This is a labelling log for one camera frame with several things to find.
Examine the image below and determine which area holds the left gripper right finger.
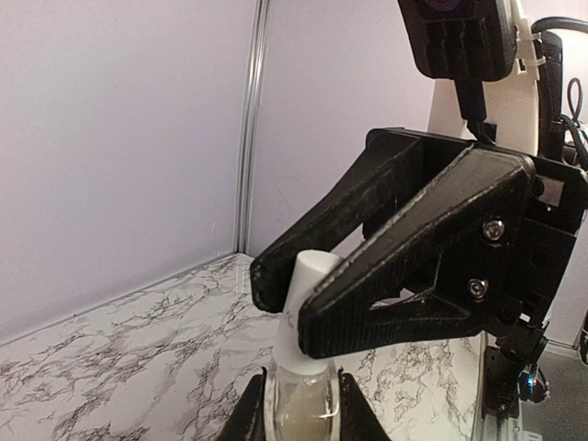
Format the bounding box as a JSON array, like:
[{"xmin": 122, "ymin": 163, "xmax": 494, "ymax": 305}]
[{"xmin": 338, "ymin": 368, "xmax": 390, "ymax": 441}]

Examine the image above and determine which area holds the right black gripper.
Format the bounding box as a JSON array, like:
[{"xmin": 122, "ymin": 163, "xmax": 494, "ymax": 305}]
[{"xmin": 298, "ymin": 129, "xmax": 587, "ymax": 358}]

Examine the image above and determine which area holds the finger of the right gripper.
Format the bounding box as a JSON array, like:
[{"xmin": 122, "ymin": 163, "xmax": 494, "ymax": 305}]
[{"xmin": 249, "ymin": 128, "xmax": 426, "ymax": 315}]

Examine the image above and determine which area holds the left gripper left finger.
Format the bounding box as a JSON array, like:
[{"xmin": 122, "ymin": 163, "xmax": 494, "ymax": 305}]
[{"xmin": 218, "ymin": 372, "xmax": 267, "ymax": 441}]

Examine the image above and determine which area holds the clear nail polish bottle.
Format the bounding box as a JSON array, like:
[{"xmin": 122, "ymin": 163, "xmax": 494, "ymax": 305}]
[{"xmin": 263, "ymin": 362, "xmax": 342, "ymax": 441}]

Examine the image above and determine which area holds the white nail polish cap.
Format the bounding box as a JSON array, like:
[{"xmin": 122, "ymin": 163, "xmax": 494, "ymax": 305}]
[{"xmin": 273, "ymin": 248, "xmax": 344, "ymax": 374}]

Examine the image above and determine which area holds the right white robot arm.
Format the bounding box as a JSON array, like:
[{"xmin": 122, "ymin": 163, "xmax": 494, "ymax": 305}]
[{"xmin": 251, "ymin": 1, "xmax": 587, "ymax": 411}]

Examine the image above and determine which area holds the left aluminium frame post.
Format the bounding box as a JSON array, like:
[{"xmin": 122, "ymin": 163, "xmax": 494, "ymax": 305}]
[{"xmin": 234, "ymin": 0, "xmax": 271, "ymax": 254}]

